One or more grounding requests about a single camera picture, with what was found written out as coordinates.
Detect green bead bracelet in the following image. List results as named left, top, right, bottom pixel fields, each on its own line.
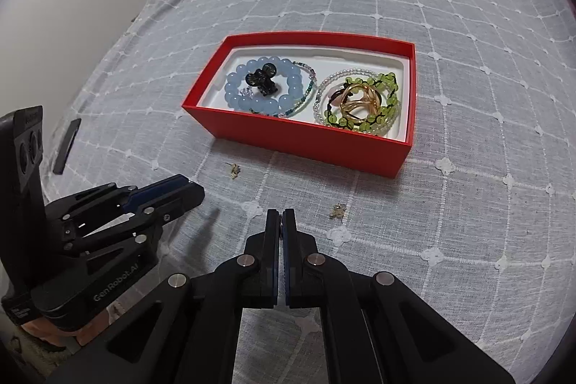
left=326, top=71, right=401, bottom=132

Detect person's left hand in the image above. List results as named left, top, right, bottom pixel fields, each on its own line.
left=24, top=320, right=91, bottom=345

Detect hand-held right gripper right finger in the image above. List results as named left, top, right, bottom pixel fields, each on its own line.
left=283, top=208, right=516, bottom=384

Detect white pearl bracelet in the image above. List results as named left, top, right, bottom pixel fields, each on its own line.
left=312, top=68, right=402, bottom=137

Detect red cardboard box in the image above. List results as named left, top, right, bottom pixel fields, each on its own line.
left=182, top=31, right=417, bottom=178

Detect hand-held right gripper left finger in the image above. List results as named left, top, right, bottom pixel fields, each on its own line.
left=45, top=209, right=282, bottom=384

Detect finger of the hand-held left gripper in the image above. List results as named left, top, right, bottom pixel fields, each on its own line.
left=47, top=174, right=197, bottom=228
left=65, top=185, right=206, bottom=252

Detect black phone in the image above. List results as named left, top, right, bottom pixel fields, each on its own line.
left=53, top=118, right=82, bottom=175

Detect thin teal seed-bead bracelet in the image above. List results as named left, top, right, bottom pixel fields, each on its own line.
left=249, top=60, right=318, bottom=119

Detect gold bangle rings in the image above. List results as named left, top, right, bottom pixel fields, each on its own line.
left=337, top=82, right=388, bottom=122

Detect light blue bead bracelet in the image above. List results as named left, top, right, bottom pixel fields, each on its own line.
left=224, top=57, right=303, bottom=114

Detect black hair claw clip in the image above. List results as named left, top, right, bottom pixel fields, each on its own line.
left=243, top=62, right=279, bottom=97

